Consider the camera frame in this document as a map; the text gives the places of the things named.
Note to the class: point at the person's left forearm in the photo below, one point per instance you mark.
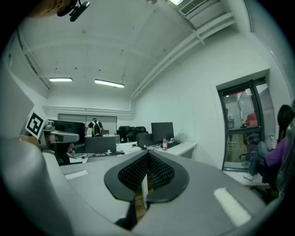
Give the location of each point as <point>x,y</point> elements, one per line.
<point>28,139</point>

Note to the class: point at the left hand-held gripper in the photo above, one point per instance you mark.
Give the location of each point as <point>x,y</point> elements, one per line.
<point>35,125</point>

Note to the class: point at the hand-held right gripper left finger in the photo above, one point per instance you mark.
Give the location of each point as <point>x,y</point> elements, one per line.
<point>92,179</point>

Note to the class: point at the square ceiling light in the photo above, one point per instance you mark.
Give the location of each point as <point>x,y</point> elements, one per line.
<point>176,1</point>

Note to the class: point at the white ceiling pipes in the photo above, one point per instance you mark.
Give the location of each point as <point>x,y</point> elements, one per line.
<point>182,54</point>

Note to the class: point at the black head-worn camera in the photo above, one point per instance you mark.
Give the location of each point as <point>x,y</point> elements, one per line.
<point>77,10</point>

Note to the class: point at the blue denim garment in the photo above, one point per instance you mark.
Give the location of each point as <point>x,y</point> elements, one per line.
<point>253,152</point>

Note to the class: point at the wide black monitor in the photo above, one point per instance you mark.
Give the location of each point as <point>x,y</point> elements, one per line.
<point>69,129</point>

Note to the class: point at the black framed glass door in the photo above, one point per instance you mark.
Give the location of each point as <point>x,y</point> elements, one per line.
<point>244,129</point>

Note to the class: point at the clear plastic bag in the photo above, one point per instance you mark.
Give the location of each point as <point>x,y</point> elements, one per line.
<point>181,137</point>

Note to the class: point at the grey desk partition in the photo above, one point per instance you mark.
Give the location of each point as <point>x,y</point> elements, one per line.
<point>100,144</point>

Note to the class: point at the long ceiling light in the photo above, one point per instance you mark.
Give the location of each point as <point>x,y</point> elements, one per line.
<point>109,83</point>
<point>60,79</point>

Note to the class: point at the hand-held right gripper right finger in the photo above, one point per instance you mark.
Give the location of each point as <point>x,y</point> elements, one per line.
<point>202,184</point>

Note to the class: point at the black office chair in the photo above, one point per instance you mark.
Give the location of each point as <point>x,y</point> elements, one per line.
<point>141,130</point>
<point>124,132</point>

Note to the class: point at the white ceiling air vent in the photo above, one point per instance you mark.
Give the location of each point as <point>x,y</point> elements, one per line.
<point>193,6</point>

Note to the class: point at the dark printed mouse pad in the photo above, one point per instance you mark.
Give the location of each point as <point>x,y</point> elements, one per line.
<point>101,158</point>

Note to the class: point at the black and white backpack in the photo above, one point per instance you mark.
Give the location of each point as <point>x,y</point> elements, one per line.
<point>97,129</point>

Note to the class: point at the small black monitor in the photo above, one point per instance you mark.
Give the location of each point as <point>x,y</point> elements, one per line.
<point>144,139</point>

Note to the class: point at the red capped water bottle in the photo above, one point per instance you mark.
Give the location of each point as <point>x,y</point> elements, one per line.
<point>164,144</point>

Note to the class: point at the person's head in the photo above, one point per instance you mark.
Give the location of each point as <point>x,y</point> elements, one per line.
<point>46,9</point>

